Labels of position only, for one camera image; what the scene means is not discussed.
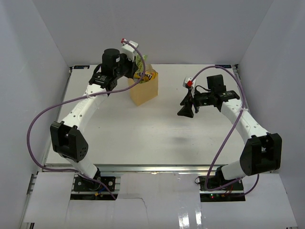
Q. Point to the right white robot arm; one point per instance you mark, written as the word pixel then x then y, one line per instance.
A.
pixel 262 150

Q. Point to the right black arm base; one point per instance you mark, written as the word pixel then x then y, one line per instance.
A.
pixel 231 193

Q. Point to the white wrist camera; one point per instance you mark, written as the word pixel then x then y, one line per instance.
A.
pixel 128 50
pixel 190 84

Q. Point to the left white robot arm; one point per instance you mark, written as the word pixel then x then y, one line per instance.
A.
pixel 67 135

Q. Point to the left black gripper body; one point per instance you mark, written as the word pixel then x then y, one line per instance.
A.
pixel 126 67

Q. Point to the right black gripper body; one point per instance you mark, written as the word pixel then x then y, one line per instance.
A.
pixel 202 99

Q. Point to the yellow M&M candy pack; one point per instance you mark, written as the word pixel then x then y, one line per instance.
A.
pixel 148 76

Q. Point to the right blue corner label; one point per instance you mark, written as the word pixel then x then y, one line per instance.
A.
pixel 224 66

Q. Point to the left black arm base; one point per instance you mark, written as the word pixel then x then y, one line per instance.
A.
pixel 83 185

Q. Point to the left blue corner label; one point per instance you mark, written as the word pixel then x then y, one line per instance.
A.
pixel 81 67

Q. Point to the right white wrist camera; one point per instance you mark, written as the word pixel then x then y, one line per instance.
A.
pixel 190 84

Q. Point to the brown paper bag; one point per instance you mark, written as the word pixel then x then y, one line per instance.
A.
pixel 142 93

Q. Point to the blue corner label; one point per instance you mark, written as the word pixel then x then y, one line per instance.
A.
pixel 224 66
pixel 81 67

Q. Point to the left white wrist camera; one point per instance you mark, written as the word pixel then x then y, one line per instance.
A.
pixel 128 50

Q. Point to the aluminium table front rail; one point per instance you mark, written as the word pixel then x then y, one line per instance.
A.
pixel 180 169

